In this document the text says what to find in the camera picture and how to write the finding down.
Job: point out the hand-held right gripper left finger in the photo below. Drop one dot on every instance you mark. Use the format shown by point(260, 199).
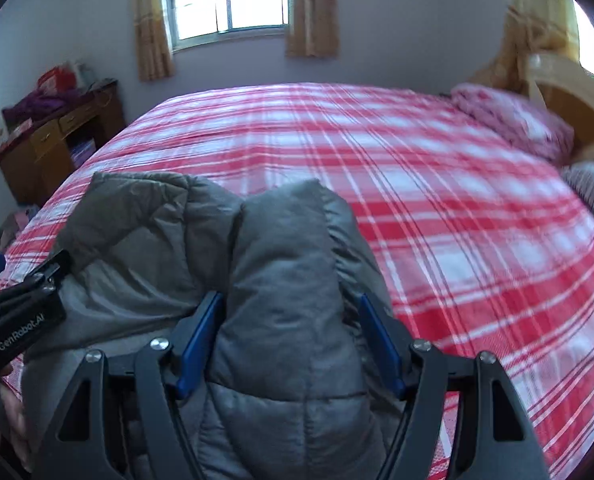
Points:
point(199, 345)

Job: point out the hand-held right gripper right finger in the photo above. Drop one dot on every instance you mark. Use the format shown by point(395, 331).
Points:
point(382, 345)

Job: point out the grey puffer jacket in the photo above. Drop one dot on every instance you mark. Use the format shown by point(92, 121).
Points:
point(287, 270)

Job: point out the person's left hand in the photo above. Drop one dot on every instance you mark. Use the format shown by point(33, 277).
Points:
point(14, 420)

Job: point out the brown wooden desk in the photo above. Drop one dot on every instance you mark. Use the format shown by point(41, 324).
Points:
point(42, 160)

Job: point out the stack of books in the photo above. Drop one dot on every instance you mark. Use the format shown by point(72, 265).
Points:
point(82, 151)

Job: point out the red plaid bed blanket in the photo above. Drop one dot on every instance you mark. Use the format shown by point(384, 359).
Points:
point(452, 210)

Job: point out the purple cloth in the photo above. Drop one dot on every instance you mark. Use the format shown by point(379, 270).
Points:
point(37, 106)

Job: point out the white bottle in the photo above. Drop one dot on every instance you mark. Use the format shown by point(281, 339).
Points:
point(83, 75)

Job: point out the pink folded quilt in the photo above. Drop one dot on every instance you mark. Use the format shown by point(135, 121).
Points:
point(512, 120)

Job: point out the beige window curtain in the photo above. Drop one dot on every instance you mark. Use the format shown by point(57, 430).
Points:
point(152, 25)
point(312, 10)

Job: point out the window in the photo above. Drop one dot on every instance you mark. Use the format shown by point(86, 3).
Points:
point(227, 0)

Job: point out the cream wooden headboard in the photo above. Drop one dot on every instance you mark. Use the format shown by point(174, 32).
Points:
point(567, 80)

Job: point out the yellow draped curtain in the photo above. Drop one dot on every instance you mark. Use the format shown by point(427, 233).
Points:
point(532, 30)

